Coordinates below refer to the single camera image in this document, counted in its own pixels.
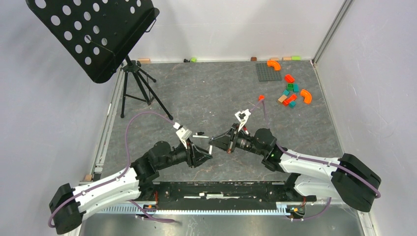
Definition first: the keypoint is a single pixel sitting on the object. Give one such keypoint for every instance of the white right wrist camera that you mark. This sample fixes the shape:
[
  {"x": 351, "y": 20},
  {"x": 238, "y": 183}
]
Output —
[{"x": 242, "y": 117}]

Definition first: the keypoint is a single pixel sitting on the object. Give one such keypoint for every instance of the orange curved block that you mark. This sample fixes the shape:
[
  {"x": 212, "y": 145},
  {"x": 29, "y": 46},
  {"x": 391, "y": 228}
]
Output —
[
  {"x": 274, "y": 64},
  {"x": 307, "y": 97}
]

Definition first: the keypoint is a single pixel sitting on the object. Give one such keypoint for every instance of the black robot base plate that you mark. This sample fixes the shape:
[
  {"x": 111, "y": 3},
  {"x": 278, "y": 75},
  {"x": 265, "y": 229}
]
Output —
[{"x": 216, "y": 195}]

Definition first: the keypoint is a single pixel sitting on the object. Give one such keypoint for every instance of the orange curved block top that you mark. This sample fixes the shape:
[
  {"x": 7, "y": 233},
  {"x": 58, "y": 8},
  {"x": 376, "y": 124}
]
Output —
[{"x": 274, "y": 64}]

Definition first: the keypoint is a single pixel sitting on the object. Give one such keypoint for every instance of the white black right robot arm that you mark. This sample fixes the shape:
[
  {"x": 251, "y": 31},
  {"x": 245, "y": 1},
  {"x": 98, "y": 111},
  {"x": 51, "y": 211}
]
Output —
[{"x": 345, "y": 178}]

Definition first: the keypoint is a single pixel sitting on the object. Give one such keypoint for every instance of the grey lego baseplate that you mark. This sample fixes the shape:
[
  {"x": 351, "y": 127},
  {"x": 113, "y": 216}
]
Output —
[{"x": 266, "y": 73}]

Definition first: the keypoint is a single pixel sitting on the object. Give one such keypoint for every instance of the tan wooden block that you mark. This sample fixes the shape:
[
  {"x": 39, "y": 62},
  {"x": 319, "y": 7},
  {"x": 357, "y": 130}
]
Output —
[{"x": 282, "y": 99}]

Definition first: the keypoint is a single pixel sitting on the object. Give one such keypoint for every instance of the orange curved block right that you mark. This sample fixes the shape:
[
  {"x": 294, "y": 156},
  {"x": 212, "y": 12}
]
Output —
[{"x": 307, "y": 97}]

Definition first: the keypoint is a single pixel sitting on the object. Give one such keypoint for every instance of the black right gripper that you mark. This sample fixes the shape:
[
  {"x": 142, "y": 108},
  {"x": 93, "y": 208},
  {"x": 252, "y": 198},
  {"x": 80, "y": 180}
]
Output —
[{"x": 225, "y": 140}]

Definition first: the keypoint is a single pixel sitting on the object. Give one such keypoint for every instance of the teal brick right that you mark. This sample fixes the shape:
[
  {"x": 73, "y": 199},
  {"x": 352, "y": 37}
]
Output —
[{"x": 295, "y": 88}]

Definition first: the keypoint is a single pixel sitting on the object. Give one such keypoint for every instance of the teal brick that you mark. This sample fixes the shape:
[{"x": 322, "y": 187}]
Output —
[
  {"x": 295, "y": 88},
  {"x": 285, "y": 92},
  {"x": 292, "y": 104}
]

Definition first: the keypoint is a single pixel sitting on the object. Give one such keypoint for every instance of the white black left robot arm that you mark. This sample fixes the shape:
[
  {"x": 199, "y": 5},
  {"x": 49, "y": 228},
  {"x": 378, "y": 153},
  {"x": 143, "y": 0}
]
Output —
[{"x": 70, "y": 206}]

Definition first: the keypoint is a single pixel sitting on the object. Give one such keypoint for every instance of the red long brick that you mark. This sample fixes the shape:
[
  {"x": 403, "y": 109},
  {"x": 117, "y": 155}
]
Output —
[{"x": 290, "y": 99}]

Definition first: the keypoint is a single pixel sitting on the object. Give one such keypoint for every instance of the black perforated music stand desk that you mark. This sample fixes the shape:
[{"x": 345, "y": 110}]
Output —
[{"x": 99, "y": 34}]

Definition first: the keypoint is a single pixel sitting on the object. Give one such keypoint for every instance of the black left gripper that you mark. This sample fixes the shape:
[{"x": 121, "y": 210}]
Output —
[{"x": 195, "y": 157}]

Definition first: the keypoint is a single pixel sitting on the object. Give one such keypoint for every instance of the red brick upper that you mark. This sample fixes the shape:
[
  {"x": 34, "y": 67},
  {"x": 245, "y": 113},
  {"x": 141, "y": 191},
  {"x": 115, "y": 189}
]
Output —
[{"x": 289, "y": 78}]

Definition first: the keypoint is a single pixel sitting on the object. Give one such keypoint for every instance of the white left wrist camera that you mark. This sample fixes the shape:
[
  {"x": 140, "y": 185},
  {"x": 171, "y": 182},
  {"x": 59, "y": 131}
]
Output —
[{"x": 182, "y": 133}]

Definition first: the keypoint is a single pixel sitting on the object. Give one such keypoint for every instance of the teal brick upper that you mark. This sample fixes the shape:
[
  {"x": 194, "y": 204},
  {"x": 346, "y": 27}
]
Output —
[{"x": 285, "y": 92}]

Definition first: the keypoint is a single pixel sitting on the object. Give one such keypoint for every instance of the black tripod stand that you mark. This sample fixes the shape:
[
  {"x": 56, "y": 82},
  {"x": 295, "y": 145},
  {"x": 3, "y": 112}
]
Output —
[{"x": 133, "y": 69}]

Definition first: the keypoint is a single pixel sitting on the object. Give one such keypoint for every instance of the wooden block at wall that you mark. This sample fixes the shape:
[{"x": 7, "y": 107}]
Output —
[{"x": 144, "y": 61}]

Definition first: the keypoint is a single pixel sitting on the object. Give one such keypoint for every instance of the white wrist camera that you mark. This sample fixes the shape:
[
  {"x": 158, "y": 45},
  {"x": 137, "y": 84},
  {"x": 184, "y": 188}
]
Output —
[
  {"x": 242, "y": 117},
  {"x": 182, "y": 133}
]

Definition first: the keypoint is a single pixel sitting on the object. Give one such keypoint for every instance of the teal brick lower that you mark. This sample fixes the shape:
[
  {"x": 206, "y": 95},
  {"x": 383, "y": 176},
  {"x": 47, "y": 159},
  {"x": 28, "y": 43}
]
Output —
[{"x": 292, "y": 104}]

